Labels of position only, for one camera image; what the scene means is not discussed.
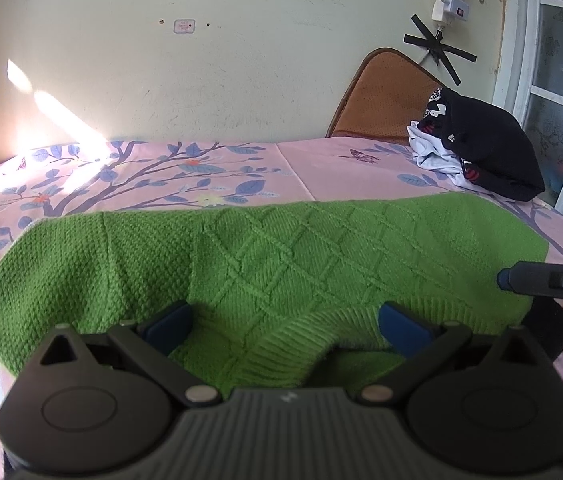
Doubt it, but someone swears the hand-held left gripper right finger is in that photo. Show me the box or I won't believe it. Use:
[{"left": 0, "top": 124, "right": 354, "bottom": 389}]
[{"left": 360, "top": 301, "right": 542, "bottom": 407}]

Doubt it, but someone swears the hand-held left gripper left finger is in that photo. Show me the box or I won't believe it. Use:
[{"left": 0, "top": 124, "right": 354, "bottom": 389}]
[{"left": 42, "top": 301, "right": 223, "bottom": 407}]

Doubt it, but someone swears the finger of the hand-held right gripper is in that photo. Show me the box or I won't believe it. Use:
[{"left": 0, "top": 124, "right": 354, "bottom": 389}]
[{"left": 496, "top": 261, "right": 563, "bottom": 304}]

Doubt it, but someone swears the green knitted sweater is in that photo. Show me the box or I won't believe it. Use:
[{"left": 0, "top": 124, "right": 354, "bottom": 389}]
[{"left": 0, "top": 192, "right": 551, "bottom": 396}]

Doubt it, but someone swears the red and black garment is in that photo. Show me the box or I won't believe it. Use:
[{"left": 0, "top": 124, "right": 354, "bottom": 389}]
[{"left": 461, "top": 160, "right": 485, "bottom": 183}]

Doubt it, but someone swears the black garment with white pattern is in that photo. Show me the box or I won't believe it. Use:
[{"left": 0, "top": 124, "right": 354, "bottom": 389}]
[{"left": 421, "top": 86, "right": 546, "bottom": 202}]

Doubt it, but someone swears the pink floral bedsheet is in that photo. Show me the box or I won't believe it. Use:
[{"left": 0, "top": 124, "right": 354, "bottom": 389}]
[{"left": 0, "top": 137, "right": 563, "bottom": 480}]

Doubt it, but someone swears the brown seat cushion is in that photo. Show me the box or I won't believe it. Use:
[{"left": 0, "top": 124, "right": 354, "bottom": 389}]
[{"left": 325, "top": 47, "right": 445, "bottom": 146}]

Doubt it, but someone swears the black tape cross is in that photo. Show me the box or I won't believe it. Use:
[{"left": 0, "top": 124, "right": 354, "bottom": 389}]
[{"left": 404, "top": 14, "right": 477, "bottom": 86}]

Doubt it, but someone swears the white window frame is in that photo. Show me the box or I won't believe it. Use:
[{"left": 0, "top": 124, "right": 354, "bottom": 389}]
[{"left": 491, "top": 0, "right": 563, "bottom": 216}]

